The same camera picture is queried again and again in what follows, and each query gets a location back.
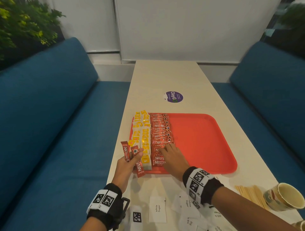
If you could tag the person's left hand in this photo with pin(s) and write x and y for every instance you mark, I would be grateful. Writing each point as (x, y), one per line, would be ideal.
(124, 171)

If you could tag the person's right hand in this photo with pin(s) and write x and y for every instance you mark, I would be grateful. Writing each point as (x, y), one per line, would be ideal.
(175, 163)

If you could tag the person's left thumb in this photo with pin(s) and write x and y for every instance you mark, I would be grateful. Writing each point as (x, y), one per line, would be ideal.
(139, 156)

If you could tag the person's right fingers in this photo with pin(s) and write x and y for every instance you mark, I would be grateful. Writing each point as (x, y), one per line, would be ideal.
(167, 149)

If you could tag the red coffee stick sachet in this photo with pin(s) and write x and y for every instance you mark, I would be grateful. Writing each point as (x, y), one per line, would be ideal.
(125, 148)
(140, 169)

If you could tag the person's left forearm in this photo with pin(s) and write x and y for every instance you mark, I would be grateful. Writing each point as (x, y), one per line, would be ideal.
(94, 225)

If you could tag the person's right forearm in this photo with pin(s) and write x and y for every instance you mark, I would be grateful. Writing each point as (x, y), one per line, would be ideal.
(245, 211)

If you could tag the row of red coffee packets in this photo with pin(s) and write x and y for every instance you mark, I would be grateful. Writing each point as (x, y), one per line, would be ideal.
(160, 133)

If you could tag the row of yellow tea packets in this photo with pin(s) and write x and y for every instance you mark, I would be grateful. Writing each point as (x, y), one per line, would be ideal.
(144, 135)

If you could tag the red plastic tray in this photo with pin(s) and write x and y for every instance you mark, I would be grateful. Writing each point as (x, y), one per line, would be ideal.
(202, 140)

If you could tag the black right wristband with markers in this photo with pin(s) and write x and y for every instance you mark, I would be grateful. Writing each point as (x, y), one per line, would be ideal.
(200, 185)

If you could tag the black wristband with markers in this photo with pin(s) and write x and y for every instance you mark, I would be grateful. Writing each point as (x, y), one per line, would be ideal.
(200, 185)
(107, 202)

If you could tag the round purple sticker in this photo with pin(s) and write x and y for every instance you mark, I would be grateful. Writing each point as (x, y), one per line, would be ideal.
(174, 96)

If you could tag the black left wristband with markers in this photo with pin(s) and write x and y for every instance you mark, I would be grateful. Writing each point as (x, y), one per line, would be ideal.
(107, 202)

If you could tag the pile of white sugar packets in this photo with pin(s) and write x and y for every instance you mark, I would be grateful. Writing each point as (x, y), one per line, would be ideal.
(157, 209)

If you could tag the white card with black marker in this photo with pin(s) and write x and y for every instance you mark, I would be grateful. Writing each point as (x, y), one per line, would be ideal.
(136, 217)

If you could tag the pile of wooden stirrers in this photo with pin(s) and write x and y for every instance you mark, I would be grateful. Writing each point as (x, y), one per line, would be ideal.
(251, 195)

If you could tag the blue sofa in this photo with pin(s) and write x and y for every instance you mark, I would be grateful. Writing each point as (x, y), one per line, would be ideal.
(47, 119)
(269, 95)

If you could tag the wide white roller blind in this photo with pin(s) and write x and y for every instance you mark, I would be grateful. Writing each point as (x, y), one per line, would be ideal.
(195, 28)

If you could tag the patterned paper cup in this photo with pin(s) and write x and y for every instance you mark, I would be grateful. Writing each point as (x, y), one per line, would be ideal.
(282, 197)
(300, 226)

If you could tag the narrow white roller blind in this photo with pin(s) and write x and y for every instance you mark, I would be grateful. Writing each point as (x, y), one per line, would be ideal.
(88, 23)

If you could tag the green leafy plant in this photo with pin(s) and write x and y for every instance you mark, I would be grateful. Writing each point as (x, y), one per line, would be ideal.
(21, 21)

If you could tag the dark green plant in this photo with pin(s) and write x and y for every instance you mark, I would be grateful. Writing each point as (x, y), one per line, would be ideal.
(294, 15)

